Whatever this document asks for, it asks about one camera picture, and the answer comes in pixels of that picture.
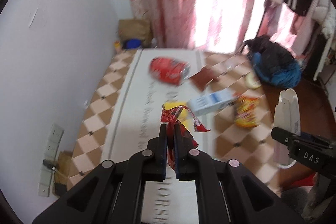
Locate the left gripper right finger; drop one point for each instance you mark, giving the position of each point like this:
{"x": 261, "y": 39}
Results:
{"x": 227, "y": 192}

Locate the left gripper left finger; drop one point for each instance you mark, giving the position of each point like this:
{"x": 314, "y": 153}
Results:
{"x": 113, "y": 192}

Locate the orange yellow snack bag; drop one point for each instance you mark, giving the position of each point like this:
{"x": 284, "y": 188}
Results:
{"x": 245, "y": 111}

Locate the blue white milk carton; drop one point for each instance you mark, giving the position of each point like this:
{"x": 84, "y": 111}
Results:
{"x": 211, "y": 102}

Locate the red candy wrapper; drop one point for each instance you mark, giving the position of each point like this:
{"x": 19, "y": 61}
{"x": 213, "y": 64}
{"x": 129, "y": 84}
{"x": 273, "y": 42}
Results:
{"x": 175, "y": 118}

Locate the white round trash bin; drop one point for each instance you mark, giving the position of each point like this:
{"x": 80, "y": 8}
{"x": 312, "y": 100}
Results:
{"x": 287, "y": 117}

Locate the red blanket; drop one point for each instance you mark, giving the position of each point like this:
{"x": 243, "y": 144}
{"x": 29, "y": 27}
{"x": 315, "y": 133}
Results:
{"x": 302, "y": 181}

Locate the checkered brown bed quilt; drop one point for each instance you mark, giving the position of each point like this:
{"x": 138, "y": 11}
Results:
{"x": 129, "y": 106}

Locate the blue sleeping bag pile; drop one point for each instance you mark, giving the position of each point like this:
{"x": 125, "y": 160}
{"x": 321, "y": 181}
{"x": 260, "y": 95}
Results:
{"x": 287, "y": 77}

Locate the black clothes pile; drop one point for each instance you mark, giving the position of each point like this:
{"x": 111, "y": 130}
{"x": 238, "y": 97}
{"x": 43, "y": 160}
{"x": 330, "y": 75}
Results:
{"x": 269, "y": 57}

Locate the brown chocolate wrapper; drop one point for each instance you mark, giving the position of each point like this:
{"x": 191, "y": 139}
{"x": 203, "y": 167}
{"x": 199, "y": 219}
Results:
{"x": 204, "y": 77}

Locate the red crushed soda can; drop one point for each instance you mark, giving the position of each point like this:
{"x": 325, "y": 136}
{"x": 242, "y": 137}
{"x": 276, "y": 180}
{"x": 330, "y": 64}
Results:
{"x": 169, "y": 70}

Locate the blue round container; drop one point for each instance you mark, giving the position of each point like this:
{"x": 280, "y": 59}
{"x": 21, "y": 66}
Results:
{"x": 132, "y": 44}

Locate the brown paper bag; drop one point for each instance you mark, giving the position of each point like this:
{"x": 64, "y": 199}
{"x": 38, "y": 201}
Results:
{"x": 135, "y": 29}

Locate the hanging clothes rack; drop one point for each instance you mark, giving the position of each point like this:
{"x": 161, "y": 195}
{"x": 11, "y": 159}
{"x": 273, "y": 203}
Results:
{"x": 306, "y": 28}

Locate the white wall power strip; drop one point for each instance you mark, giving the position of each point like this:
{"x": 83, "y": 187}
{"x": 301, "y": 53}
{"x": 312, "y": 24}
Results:
{"x": 49, "y": 161}

